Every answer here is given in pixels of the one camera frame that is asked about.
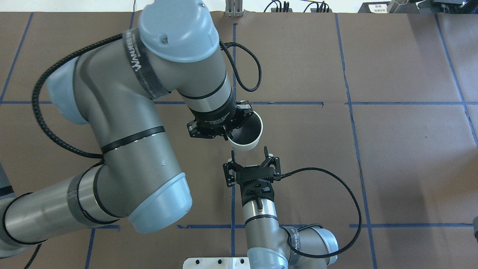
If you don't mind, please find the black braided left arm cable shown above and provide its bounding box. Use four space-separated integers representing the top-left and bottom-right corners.
32 33 263 160

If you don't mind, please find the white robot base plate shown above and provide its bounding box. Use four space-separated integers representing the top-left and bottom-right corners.
183 257 251 269

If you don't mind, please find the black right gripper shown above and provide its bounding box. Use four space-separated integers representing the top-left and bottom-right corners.
223 146 281 206

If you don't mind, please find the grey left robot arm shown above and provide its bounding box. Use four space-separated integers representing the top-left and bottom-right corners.
1 0 263 259

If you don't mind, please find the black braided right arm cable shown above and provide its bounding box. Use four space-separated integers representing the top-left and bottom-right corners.
278 167 362 259

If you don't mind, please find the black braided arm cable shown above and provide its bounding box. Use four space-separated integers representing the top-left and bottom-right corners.
32 33 263 160
278 167 362 259

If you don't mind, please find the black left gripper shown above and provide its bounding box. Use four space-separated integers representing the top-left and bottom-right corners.
187 100 254 141

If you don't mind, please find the white ribbed HOME mug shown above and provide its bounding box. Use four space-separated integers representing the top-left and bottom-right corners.
227 112 264 151

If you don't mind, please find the aluminium frame post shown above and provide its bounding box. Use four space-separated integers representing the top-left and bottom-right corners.
225 0 244 18

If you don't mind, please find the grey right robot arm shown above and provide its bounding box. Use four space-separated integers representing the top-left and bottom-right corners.
223 150 339 269

